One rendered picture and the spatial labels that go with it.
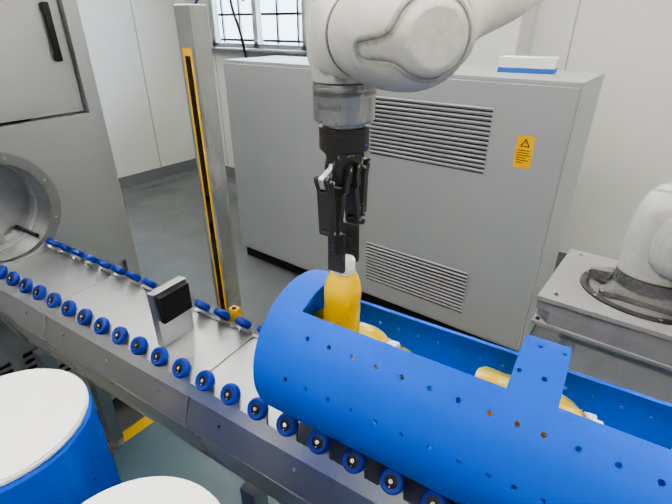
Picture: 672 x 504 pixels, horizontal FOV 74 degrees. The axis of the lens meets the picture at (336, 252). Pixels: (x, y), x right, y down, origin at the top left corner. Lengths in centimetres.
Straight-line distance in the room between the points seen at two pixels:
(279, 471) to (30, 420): 46
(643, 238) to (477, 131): 119
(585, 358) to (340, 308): 71
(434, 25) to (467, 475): 55
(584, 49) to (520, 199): 140
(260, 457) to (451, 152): 172
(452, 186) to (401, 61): 192
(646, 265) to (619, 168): 226
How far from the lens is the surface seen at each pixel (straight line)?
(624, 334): 117
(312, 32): 62
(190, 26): 131
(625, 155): 343
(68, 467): 95
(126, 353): 125
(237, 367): 112
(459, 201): 235
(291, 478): 98
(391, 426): 70
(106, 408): 217
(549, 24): 344
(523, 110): 217
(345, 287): 75
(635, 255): 123
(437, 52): 45
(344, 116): 63
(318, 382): 74
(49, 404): 100
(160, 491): 79
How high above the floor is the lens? 165
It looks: 27 degrees down
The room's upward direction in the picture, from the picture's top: straight up
